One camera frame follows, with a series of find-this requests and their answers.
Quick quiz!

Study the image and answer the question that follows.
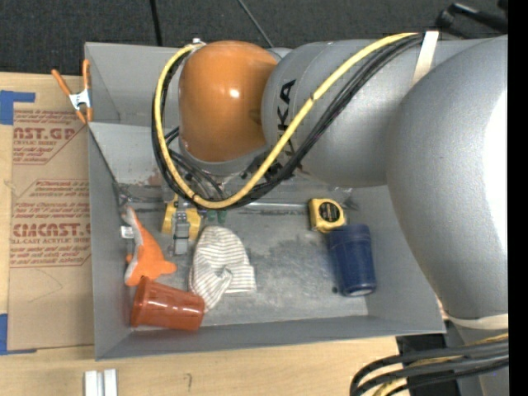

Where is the yellow tape measure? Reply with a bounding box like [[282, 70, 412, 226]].
[[307, 197, 346, 234]]

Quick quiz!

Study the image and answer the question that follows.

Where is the white striped cloth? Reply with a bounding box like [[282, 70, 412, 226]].
[[187, 225, 258, 312]]

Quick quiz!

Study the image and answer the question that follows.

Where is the brown cardboard board red print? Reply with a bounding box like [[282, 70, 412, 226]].
[[0, 71, 96, 355]]

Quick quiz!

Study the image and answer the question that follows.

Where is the orange and white plush toy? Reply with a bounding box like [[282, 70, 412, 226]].
[[120, 205, 178, 288]]

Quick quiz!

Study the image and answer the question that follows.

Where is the orange-red plastic cup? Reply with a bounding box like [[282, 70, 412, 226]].
[[129, 275, 206, 332]]

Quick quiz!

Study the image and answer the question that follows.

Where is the grey metal bin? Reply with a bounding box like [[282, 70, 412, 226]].
[[83, 41, 448, 362]]

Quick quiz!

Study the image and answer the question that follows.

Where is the dark blue cup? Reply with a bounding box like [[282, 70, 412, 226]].
[[328, 222, 378, 298]]

